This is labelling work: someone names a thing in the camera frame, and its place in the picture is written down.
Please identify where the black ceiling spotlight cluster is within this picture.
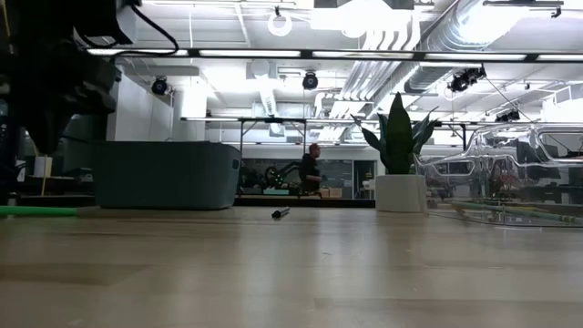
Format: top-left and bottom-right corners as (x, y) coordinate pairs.
(447, 66), (487, 94)

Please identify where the white cylinder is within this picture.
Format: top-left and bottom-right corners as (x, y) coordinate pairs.
(34, 156), (54, 178)

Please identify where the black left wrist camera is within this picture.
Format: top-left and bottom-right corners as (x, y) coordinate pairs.
(72, 0), (138, 46)

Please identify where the snake plant in white pot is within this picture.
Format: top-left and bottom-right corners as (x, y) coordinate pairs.
(349, 92), (441, 214)

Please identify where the yellow cable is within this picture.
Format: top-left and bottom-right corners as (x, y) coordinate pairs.
(39, 154), (50, 197)

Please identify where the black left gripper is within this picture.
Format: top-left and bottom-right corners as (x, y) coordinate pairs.
(0, 38), (122, 157)

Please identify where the green pen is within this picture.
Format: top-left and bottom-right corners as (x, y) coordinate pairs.
(0, 205), (79, 218)

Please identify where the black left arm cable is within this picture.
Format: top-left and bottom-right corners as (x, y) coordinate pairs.
(113, 2), (179, 59)

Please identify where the clear plastic bin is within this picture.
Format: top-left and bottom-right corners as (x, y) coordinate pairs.
(413, 121), (583, 229)

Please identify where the long ceiling light bar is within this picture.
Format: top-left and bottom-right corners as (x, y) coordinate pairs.
(86, 47), (583, 64)

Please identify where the person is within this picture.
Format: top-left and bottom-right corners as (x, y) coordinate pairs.
(298, 142), (325, 198)

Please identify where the white ring lamp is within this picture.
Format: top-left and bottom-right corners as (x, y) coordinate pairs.
(267, 11), (293, 38)

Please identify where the black background table frame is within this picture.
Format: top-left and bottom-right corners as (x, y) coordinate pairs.
(236, 117), (309, 197)

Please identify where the silver ventilation duct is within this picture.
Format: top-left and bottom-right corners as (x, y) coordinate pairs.
(403, 0), (538, 95)

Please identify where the teal plastic bin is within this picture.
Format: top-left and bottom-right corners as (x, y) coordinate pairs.
(93, 140), (242, 211)

